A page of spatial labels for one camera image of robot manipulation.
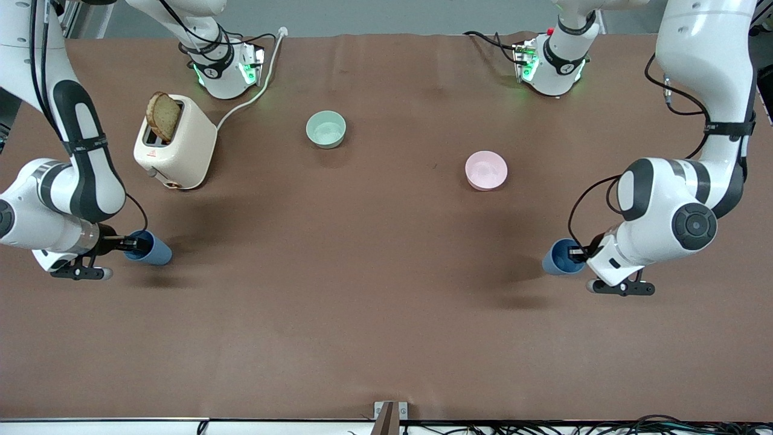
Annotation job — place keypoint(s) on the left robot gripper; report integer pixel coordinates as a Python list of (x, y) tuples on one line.
[(594, 246)]

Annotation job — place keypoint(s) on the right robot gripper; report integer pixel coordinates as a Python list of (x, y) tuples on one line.
[(109, 240)]

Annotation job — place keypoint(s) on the blue ribbed plastic cup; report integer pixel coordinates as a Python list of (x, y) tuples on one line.
[(159, 254), (555, 264)]

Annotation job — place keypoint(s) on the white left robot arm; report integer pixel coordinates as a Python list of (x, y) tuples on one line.
[(712, 60)]

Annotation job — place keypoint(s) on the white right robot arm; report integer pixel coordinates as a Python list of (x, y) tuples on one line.
[(84, 181)]

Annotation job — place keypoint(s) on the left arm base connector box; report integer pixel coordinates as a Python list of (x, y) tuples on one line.
[(525, 60)]

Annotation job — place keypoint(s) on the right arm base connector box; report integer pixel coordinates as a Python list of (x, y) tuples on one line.
[(250, 63)]

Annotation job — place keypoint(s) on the cream white toaster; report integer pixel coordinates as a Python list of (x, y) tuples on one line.
[(193, 145)]

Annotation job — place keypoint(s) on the pink bowl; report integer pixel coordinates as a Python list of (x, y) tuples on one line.
[(486, 170)]

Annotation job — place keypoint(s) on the brown bread slice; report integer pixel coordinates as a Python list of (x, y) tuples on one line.
[(163, 118)]

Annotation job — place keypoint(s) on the brown table cover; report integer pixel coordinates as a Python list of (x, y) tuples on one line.
[(386, 314)]

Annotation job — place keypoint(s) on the mint green bowl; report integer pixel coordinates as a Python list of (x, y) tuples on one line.
[(326, 128)]

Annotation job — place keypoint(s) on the white table edge rail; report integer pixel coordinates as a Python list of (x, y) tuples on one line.
[(90, 428)]

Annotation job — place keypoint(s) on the aluminium frame profile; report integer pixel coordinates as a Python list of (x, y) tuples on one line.
[(75, 18), (764, 13)]

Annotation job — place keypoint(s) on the grey metal bracket with post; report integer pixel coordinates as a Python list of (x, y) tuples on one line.
[(386, 423)]

